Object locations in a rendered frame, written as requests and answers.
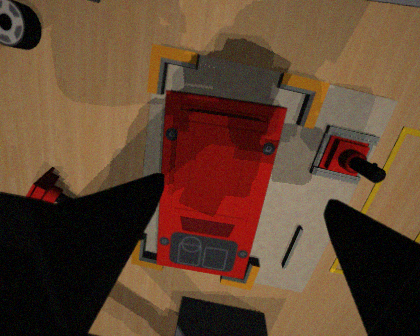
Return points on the black toy tyre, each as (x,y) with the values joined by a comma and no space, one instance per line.
(19,25)

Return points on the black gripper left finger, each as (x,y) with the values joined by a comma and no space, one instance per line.
(80,245)

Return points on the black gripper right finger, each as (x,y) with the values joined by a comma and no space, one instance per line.
(381,267)

